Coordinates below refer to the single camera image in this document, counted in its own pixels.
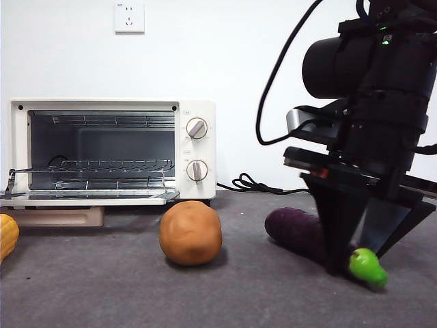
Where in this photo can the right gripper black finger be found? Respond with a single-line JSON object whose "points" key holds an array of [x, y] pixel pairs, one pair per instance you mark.
{"points": [[338, 222], [392, 225]]}

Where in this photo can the purple eggplant with green stem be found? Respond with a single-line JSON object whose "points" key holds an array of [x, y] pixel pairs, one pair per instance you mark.
{"points": [[293, 229]]}

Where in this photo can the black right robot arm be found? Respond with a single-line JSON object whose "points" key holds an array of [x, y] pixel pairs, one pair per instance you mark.
{"points": [[375, 68]]}

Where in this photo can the beige oven knob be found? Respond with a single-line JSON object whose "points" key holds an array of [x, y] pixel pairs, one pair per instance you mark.
{"points": [[197, 170], [197, 128]]}

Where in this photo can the white Toshiba toaster oven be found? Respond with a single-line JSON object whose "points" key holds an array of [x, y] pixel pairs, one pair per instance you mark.
{"points": [[198, 106]]}

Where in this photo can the brown potato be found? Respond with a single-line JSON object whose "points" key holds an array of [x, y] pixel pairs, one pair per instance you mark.
{"points": [[190, 234]]}

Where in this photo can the yellow corn cob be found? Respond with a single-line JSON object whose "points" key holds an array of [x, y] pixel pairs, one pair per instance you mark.
{"points": [[7, 237]]}

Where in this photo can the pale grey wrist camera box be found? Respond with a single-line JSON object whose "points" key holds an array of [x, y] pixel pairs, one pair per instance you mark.
{"points": [[293, 119]]}

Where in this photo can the white wall socket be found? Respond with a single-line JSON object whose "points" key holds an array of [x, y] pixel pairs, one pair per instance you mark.
{"points": [[129, 17]]}

